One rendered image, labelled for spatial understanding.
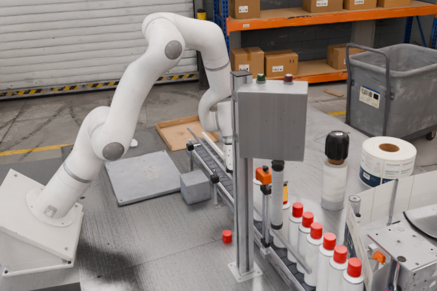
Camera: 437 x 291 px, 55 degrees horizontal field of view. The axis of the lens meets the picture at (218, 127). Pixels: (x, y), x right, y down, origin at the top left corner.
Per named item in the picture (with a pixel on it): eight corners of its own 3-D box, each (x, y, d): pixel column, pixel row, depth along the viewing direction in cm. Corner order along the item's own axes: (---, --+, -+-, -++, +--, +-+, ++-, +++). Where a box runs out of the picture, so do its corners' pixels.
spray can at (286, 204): (291, 247, 137) (293, 195, 129) (277, 250, 136) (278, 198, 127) (285, 236, 142) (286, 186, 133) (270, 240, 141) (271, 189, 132)
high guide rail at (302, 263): (312, 273, 117) (312, 269, 117) (308, 275, 117) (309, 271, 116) (189, 128, 208) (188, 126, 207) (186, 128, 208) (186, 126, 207)
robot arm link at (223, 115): (218, 137, 159) (242, 134, 158) (212, 103, 157) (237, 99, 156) (221, 134, 167) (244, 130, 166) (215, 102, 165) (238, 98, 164)
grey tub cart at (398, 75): (392, 117, 435) (406, 25, 394) (449, 140, 385) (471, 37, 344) (328, 139, 396) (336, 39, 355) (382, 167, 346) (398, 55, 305)
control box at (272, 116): (304, 162, 107) (307, 93, 99) (238, 158, 111) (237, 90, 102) (305, 144, 116) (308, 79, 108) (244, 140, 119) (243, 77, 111)
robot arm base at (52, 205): (67, 236, 146) (97, 198, 141) (17, 209, 140) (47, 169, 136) (79, 206, 163) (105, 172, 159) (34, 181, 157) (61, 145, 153)
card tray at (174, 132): (218, 141, 220) (218, 134, 218) (171, 152, 212) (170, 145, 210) (199, 120, 245) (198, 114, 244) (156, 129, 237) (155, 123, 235)
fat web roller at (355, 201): (359, 247, 136) (365, 200, 128) (348, 251, 134) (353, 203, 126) (350, 239, 139) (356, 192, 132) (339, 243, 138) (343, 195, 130)
